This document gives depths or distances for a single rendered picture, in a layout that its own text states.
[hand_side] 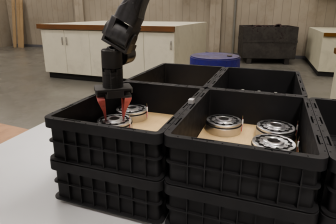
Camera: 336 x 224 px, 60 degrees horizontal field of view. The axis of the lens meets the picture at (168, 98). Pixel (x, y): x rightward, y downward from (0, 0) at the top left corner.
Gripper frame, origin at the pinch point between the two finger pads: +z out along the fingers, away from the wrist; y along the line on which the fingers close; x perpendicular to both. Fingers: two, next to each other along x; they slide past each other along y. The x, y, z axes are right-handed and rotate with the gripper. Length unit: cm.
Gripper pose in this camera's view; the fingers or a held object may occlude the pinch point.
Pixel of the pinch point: (114, 116)
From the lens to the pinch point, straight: 86.5
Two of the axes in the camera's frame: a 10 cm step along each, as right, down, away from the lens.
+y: -9.5, 0.7, -2.9
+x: 3.0, 2.8, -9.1
